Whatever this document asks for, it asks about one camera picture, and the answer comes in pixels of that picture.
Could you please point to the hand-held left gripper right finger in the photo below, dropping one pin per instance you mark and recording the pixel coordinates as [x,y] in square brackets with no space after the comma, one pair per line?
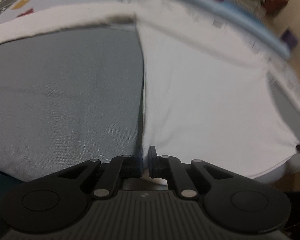
[153,166]

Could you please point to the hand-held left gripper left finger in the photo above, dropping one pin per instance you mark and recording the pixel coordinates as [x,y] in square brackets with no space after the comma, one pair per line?
[135,166]

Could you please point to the dark red box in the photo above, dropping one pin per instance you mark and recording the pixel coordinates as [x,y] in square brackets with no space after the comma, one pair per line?
[276,3]

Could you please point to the white garment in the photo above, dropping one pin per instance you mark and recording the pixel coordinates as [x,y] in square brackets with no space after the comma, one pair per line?
[202,92]

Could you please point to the purple object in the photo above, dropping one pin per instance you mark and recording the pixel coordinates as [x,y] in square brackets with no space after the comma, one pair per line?
[290,38]

